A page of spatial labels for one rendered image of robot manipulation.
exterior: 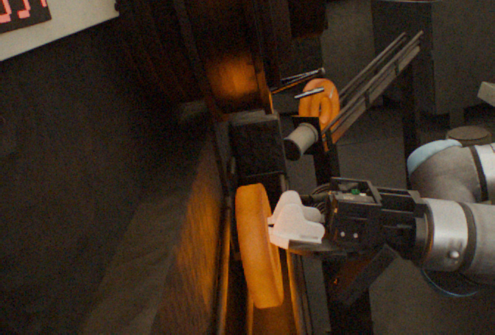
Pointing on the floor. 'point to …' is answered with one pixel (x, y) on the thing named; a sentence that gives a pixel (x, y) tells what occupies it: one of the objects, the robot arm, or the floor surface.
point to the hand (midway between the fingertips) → (258, 231)
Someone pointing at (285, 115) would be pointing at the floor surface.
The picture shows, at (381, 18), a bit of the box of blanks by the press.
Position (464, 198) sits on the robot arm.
